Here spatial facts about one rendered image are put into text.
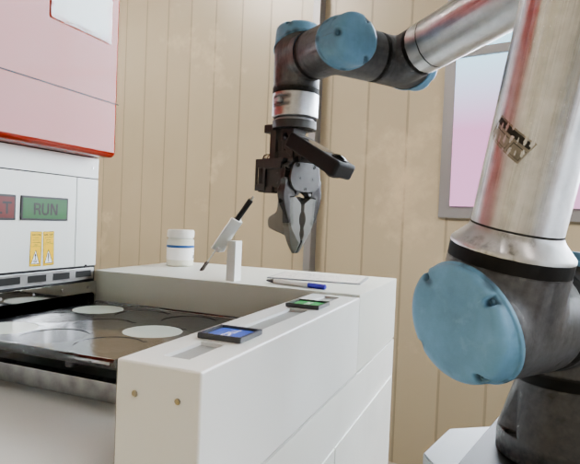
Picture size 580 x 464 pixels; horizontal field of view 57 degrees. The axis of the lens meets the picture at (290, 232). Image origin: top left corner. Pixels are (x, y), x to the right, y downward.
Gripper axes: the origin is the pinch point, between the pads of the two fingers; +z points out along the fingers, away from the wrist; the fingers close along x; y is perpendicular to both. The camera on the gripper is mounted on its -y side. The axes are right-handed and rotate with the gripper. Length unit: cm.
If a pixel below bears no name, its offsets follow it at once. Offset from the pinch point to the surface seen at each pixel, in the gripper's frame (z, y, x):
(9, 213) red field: -3, 50, 26
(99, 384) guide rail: 21.2, 15.7, 25.1
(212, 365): 9.6, -18.4, 32.7
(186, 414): 13.6, -18.1, 35.2
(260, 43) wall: -98, 155, -139
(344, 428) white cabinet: 31.8, -3.2, -10.7
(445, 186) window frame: -21, 49, -151
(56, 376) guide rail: 21.3, 23.6, 27.9
